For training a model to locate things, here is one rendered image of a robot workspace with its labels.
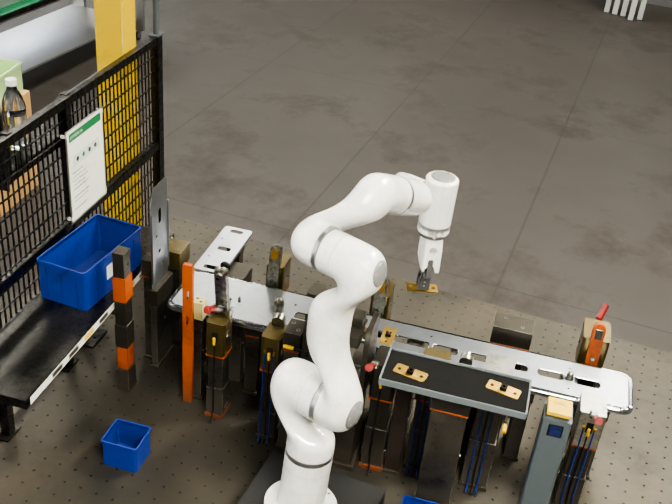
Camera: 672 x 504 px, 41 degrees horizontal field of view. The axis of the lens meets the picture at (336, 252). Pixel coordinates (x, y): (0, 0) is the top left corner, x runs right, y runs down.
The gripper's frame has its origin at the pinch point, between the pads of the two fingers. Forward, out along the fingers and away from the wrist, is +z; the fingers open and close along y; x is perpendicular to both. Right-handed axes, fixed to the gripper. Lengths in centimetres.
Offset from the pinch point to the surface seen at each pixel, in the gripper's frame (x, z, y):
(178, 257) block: 70, 25, 40
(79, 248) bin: 99, 21, 35
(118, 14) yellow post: 94, -37, 84
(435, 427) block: -3.6, 24.2, -30.8
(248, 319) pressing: 46, 29, 15
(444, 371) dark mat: -4.5, 11.0, -24.3
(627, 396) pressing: -61, 26, -12
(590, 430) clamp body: -45, 25, -27
